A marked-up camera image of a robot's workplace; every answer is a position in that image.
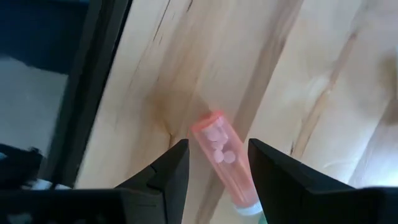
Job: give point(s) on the black aluminium table frame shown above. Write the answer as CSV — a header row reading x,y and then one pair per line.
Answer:
x,y
93,77

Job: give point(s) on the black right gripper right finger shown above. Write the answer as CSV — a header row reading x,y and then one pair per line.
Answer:
x,y
295,193

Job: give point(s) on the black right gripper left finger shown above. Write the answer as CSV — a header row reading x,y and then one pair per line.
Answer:
x,y
168,189

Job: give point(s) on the pink pill bottle white cap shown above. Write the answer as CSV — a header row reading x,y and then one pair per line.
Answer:
x,y
224,155

